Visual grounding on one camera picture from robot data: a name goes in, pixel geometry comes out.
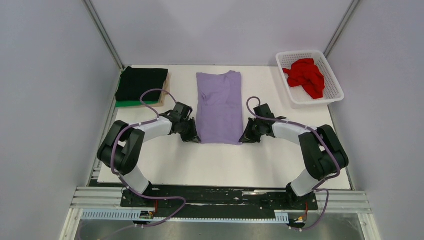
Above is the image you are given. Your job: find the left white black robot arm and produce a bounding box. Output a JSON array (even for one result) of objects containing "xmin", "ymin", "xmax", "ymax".
[{"xmin": 96, "ymin": 102, "xmax": 201, "ymax": 207}]

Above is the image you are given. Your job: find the folded beige t shirt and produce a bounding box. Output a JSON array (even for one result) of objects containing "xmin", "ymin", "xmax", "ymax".
[{"xmin": 143, "ymin": 73, "xmax": 171, "ymax": 108}]

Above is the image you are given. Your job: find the red t shirt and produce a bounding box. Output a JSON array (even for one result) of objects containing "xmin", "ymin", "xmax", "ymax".
[{"xmin": 282, "ymin": 58, "xmax": 325, "ymax": 100}]

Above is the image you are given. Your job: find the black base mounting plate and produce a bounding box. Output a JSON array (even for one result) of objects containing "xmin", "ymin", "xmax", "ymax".
[{"xmin": 120, "ymin": 185, "xmax": 318, "ymax": 220}]

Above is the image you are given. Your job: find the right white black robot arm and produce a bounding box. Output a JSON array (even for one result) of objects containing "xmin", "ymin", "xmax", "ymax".
[{"xmin": 239, "ymin": 104, "xmax": 349, "ymax": 209}]

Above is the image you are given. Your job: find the white slotted cable duct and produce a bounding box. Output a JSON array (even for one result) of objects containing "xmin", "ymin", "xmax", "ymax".
[{"xmin": 81, "ymin": 209, "xmax": 290, "ymax": 224}]

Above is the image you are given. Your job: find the aluminium frame rail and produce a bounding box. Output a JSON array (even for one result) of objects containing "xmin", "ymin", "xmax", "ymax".
[{"xmin": 70, "ymin": 187, "xmax": 373, "ymax": 214}]

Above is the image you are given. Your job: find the white plastic basket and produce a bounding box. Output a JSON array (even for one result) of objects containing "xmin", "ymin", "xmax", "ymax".
[{"xmin": 275, "ymin": 50, "xmax": 345, "ymax": 109}]

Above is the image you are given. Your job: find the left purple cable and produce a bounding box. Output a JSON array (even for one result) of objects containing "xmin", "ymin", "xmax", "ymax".
[{"xmin": 99, "ymin": 88, "xmax": 187, "ymax": 239}]

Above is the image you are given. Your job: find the folded black t shirt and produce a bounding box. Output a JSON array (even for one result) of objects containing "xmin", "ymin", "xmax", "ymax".
[{"xmin": 115, "ymin": 67, "xmax": 169, "ymax": 102}]

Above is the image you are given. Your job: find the folded green t shirt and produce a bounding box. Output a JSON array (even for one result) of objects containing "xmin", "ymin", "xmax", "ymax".
[{"xmin": 115, "ymin": 101, "xmax": 163, "ymax": 108}]

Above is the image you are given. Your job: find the purple t shirt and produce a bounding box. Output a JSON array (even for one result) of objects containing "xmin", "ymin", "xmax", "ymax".
[{"xmin": 196, "ymin": 70, "xmax": 244, "ymax": 146}]

